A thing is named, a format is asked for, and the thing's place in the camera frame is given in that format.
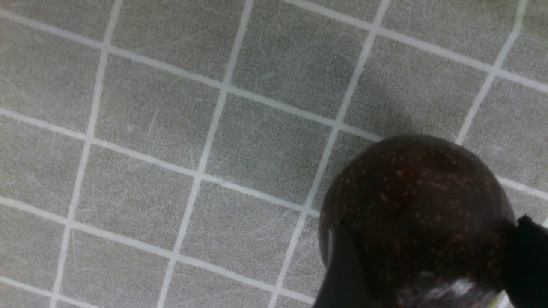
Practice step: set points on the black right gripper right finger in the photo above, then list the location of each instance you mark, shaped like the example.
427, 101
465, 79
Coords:
526, 269

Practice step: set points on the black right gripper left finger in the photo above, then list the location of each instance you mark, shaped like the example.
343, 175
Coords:
345, 283

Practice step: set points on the dark red passion fruit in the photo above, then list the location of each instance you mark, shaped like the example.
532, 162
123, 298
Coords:
430, 217

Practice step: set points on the grey checked tablecloth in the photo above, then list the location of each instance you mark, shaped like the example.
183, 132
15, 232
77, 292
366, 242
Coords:
175, 153

